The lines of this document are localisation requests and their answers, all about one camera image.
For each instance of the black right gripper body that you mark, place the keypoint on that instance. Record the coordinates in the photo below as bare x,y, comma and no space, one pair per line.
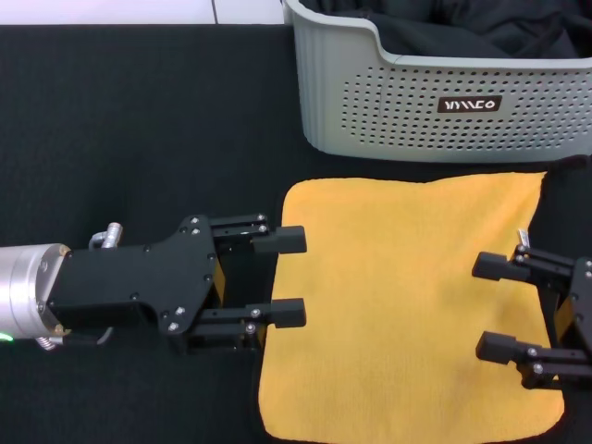
583,300

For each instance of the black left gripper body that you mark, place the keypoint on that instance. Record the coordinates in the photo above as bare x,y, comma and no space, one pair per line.
139,287

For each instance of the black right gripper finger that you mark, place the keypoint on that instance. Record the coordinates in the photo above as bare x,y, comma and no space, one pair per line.
495,268
499,349

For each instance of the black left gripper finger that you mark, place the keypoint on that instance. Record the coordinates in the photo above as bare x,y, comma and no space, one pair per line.
287,240
287,314

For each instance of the grey and yellow towel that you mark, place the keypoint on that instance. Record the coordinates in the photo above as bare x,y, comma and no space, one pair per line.
393,300

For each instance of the black tablecloth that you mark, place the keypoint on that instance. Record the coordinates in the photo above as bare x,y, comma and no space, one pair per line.
115,139

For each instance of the grey perforated storage box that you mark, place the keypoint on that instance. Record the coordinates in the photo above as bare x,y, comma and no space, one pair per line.
416,92

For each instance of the black cloth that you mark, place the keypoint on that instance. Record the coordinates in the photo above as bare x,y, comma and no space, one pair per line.
462,32

